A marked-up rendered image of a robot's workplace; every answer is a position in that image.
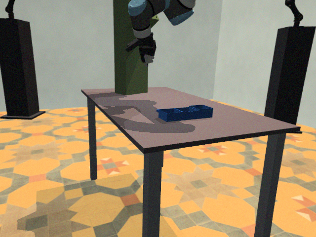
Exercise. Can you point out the blue rack of bins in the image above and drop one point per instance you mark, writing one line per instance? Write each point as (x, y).
(186, 113)

